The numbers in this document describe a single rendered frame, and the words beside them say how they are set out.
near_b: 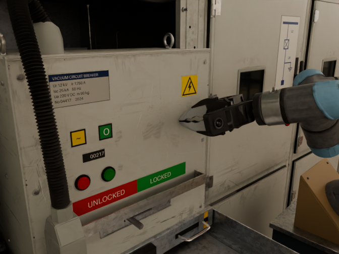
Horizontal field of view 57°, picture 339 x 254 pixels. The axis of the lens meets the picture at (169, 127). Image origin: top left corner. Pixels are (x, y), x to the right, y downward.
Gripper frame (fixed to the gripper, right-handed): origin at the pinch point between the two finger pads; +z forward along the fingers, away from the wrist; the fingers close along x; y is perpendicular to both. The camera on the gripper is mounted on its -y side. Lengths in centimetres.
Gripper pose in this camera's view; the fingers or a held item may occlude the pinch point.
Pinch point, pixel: (181, 121)
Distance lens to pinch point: 76.6
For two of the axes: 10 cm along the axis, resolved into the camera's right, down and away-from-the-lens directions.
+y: 5.4, -2.4, 8.0
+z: -8.1, 1.0, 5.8
